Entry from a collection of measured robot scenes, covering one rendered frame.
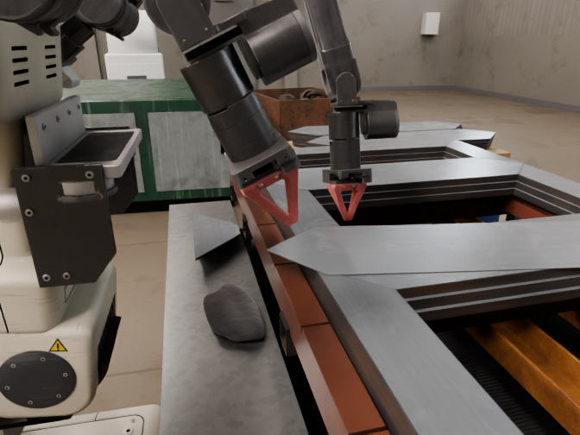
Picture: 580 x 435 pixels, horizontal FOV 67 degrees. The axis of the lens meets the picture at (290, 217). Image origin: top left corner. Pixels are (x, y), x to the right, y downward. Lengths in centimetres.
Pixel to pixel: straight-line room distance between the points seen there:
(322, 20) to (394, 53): 1104
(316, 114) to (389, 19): 799
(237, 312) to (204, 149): 244
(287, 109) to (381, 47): 801
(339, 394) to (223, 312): 39
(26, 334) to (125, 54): 532
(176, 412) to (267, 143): 43
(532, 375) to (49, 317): 71
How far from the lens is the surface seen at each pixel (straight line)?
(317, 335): 59
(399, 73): 1196
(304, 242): 74
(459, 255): 75
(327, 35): 83
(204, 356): 80
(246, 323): 82
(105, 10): 85
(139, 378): 185
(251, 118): 44
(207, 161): 323
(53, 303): 70
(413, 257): 72
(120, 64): 591
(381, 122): 83
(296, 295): 67
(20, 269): 70
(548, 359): 88
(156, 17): 43
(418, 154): 148
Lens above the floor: 118
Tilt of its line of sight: 22 degrees down
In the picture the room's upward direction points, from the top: straight up
